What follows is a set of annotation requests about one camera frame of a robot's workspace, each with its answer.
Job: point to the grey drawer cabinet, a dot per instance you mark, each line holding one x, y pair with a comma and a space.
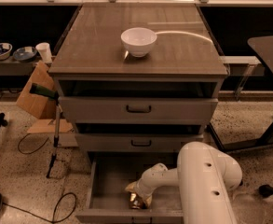
184, 63

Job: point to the middle grey drawer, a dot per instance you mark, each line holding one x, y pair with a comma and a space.
109, 142

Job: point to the grey drawer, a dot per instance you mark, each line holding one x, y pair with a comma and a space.
109, 142
138, 110
109, 203

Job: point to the top grey drawer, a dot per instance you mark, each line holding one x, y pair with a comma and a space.
138, 110

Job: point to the blue patterned bowl right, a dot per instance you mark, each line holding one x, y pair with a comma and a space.
25, 54

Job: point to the bottom grey drawer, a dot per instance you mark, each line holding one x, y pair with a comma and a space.
109, 203

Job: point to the white paper cup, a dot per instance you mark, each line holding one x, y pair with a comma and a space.
44, 51

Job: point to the orange soda can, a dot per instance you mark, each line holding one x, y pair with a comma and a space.
136, 202

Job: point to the black caster foot right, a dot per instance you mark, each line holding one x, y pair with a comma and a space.
265, 191

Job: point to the black table leg frame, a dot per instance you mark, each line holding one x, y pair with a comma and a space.
245, 132

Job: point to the brown cardboard box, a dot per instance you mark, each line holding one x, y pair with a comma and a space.
38, 106

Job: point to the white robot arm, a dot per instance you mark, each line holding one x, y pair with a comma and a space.
204, 176

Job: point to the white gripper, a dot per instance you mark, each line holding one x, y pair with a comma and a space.
141, 190

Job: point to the white bowl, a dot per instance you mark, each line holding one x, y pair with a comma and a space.
138, 41

